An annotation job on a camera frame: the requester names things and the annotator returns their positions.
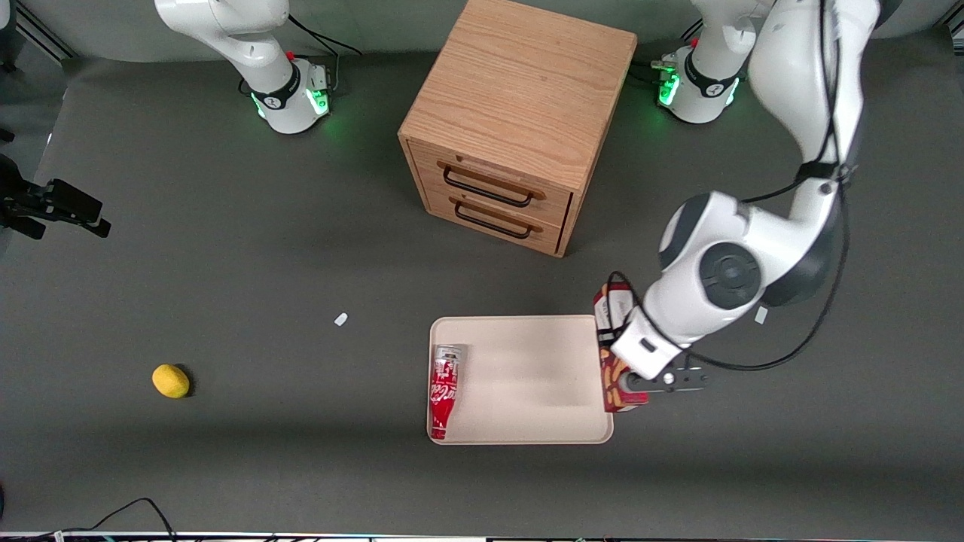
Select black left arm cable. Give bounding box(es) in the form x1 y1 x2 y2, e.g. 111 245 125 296
605 0 858 373

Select yellow lemon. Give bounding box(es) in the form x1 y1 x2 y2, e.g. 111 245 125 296
151 364 191 400

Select red cookie box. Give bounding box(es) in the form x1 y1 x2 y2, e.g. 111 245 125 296
593 283 650 414

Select oak wooden drawer cabinet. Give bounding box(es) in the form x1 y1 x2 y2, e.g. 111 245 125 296
398 0 639 259

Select black cable at table edge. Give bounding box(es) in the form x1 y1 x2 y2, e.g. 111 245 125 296
0 497 178 542

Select red cola bottle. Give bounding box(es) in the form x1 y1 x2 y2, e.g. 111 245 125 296
429 344 470 441

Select black left arm base cables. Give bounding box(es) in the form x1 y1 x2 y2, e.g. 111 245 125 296
631 21 705 85

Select black metal drawer handle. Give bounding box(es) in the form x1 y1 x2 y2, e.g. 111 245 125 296
441 166 536 209
453 199 534 241

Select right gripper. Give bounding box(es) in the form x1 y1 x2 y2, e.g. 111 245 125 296
0 154 113 241

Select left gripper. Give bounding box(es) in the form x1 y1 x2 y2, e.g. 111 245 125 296
599 306 685 394

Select aluminium frame rail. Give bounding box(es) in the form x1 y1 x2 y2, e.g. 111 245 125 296
14 0 78 62

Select black right arm base cable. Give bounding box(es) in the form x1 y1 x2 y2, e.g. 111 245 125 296
288 13 363 96

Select beige plastic tray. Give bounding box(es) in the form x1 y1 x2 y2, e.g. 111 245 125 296
428 315 615 446

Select wooden drawer front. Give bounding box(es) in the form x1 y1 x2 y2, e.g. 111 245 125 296
424 187 566 256
409 139 574 227

